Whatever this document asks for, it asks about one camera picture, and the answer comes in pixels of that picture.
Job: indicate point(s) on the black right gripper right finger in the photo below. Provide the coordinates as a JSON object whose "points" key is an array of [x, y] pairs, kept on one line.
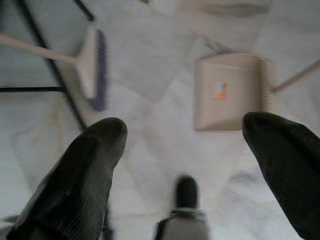
{"points": [[290, 162]]}

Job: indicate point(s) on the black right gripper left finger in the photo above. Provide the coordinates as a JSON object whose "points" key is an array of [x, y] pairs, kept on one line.
{"points": [[75, 180]]}

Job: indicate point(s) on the black folding chair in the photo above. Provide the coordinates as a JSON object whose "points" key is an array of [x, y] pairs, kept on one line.
{"points": [[25, 89]]}

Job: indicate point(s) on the beige plastic dustpan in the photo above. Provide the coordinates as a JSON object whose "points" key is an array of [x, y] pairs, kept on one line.
{"points": [[212, 112]]}

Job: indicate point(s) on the beige broom purple bristles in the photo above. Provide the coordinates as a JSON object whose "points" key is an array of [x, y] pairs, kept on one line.
{"points": [[86, 65]]}

